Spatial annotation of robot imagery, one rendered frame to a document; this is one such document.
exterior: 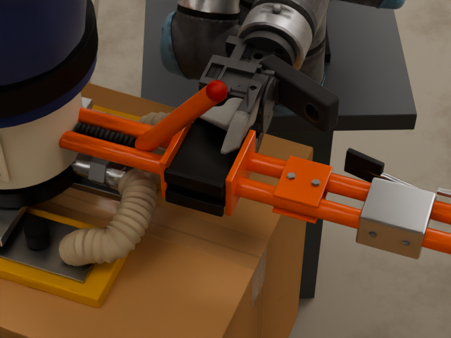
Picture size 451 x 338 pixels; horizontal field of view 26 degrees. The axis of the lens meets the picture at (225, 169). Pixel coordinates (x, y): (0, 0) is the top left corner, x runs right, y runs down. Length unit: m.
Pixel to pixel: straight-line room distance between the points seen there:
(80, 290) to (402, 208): 0.37
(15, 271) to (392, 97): 0.89
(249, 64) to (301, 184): 0.18
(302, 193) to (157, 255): 0.22
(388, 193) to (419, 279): 1.44
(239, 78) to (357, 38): 0.80
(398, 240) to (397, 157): 1.71
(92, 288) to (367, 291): 1.40
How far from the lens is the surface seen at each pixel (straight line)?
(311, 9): 1.26
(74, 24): 1.02
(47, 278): 1.15
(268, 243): 1.19
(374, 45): 1.92
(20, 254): 1.17
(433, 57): 3.08
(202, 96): 1.01
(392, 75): 1.86
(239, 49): 1.21
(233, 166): 1.05
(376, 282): 2.47
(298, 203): 1.05
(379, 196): 1.06
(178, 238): 1.19
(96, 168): 1.16
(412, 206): 1.05
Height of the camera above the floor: 1.98
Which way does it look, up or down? 48 degrees down
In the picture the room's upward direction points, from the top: straight up
